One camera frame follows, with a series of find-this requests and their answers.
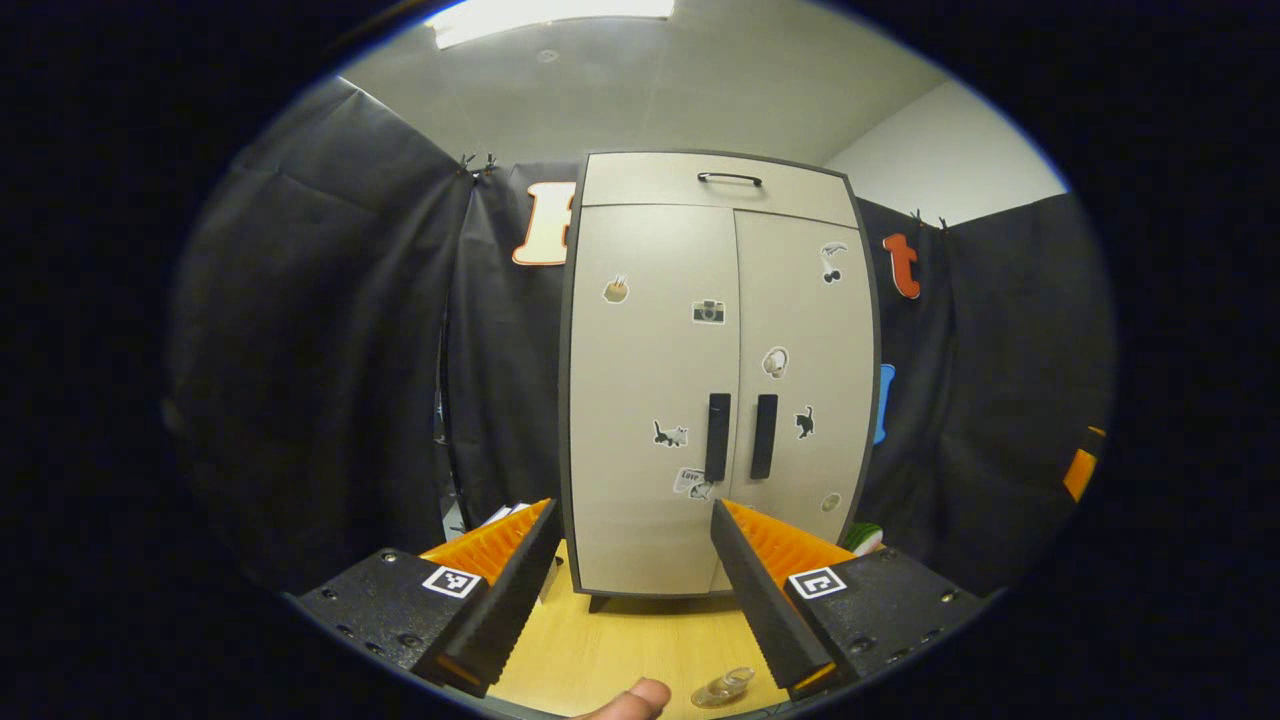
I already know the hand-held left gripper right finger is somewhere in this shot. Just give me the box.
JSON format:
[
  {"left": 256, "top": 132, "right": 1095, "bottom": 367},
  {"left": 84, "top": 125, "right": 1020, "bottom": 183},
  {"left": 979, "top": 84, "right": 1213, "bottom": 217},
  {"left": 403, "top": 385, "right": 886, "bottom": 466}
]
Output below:
[{"left": 709, "top": 498, "right": 992, "bottom": 702}]

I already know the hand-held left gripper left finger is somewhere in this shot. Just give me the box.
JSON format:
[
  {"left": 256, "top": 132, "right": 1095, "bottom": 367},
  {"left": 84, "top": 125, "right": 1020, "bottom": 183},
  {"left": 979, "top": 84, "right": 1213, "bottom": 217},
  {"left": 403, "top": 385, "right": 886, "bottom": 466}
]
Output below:
[{"left": 290, "top": 498, "right": 564, "bottom": 699}]

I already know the clear glass bottle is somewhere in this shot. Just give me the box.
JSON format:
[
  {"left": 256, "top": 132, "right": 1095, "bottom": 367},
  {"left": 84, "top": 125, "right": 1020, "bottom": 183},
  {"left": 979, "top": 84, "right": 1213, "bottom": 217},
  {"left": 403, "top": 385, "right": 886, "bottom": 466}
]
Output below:
[{"left": 689, "top": 666, "right": 757, "bottom": 710}]

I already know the white cabinet door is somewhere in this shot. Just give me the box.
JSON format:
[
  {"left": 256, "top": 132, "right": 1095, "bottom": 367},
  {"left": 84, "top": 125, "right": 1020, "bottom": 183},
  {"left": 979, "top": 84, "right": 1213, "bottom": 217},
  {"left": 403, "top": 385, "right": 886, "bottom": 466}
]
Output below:
[
  {"left": 567, "top": 203, "right": 744, "bottom": 597},
  {"left": 733, "top": 209, "right": 880, "bottom": 549}
]

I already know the white cabinet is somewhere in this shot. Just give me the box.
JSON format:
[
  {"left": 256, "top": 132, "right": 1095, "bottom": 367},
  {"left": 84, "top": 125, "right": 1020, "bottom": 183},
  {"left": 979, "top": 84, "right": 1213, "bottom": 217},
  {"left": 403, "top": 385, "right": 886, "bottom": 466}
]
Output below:
[{"left": 556, "top": 149, "right": 884, "bottom": 614}]

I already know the white cabinet drawer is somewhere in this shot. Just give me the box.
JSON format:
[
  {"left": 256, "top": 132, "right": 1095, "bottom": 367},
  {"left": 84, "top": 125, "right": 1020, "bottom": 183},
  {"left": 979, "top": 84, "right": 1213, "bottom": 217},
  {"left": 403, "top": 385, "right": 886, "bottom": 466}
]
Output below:
[{"left": 579, "top": 152, "right": 860, "bottom": 230}]

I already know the black backdrop cloth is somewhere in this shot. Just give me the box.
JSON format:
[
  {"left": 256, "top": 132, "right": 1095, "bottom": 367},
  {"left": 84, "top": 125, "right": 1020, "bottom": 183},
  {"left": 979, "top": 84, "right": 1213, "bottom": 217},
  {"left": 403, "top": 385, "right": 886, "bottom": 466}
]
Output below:
[{"left": 170, "top": 75, "right": 1117, "bottom": 597}]

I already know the black right door handle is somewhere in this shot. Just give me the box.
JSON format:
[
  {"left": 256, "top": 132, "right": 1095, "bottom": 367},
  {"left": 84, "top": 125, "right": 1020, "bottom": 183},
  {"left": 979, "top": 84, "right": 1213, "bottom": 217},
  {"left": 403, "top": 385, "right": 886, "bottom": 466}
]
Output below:
[{"left": 749, "top": 393, "right": 780, "bottom": 482}]

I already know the black door handle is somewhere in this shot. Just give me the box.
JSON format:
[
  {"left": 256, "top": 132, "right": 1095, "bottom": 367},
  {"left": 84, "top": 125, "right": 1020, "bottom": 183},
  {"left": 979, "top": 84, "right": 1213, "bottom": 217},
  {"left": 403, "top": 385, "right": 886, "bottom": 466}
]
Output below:
[
  {"left": 749, "top": 393, "right": 780, "bottom": 482},
  {"left": 704, "top": 392, "right": 733, "bottom": 484}
]

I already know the black left door handle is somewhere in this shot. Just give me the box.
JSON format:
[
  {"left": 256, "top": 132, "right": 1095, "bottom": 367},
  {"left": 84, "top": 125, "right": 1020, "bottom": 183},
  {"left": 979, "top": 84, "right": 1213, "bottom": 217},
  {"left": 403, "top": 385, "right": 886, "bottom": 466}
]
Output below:
[{"left": 704, "top": 392, "right": 733, "bottom": 484}]

